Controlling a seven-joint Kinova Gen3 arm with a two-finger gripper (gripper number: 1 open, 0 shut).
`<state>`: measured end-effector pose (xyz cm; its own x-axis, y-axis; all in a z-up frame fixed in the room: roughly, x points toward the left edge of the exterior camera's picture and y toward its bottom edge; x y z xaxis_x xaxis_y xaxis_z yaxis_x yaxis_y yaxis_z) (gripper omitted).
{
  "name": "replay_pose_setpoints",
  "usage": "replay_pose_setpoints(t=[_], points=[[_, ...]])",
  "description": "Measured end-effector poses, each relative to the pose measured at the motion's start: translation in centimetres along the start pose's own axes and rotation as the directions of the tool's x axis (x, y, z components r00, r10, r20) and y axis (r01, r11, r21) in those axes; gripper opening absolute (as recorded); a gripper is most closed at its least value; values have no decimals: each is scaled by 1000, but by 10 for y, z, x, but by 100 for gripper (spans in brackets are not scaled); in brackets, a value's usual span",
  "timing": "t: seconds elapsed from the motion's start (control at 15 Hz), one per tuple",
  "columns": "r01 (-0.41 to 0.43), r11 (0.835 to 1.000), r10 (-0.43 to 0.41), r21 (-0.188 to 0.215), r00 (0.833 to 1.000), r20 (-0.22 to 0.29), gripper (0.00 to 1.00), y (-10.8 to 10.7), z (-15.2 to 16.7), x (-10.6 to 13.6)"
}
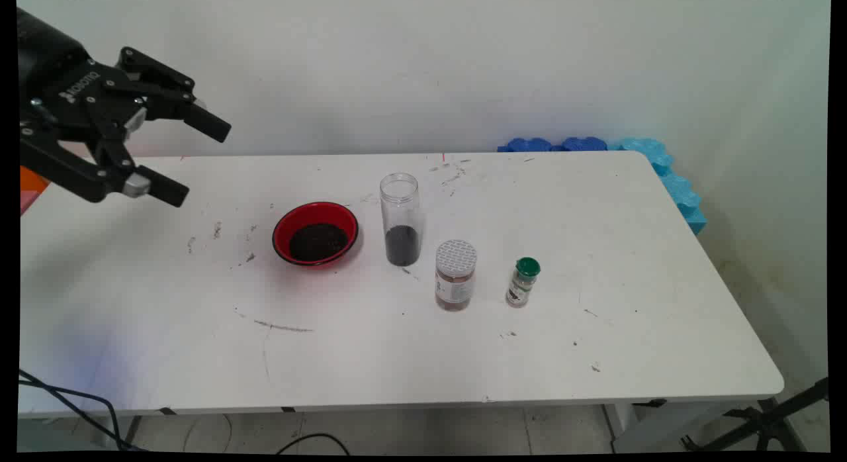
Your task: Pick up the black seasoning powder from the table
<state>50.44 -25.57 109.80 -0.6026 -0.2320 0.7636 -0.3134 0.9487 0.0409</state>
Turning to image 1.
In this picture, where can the brown spice jar white lid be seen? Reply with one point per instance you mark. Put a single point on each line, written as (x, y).
(455, 283)

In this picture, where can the orange block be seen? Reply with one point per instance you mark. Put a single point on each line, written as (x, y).
(30, 181)

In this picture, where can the dark blue foam mat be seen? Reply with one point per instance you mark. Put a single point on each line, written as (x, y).
(529, 145)

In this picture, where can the pink block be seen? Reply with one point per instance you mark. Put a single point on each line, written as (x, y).
(28, 202)

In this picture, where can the small spice bottle green cap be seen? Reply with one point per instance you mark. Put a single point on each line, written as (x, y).
(521, 286)

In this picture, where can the clear plastic jar black seeds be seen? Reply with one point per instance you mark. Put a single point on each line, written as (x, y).
(400, 210)

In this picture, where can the light blue foam mat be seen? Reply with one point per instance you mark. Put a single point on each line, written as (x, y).
(675, 184)

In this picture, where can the white table leg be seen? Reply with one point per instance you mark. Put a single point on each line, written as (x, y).
(114, 432)
(662, 425)

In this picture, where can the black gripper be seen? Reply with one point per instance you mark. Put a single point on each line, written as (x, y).
(59, 78)

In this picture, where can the black tripod stand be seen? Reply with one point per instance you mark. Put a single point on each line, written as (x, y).
(767, 422)

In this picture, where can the red bowl with black seeds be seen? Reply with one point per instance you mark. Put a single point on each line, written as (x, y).
(284, 225)

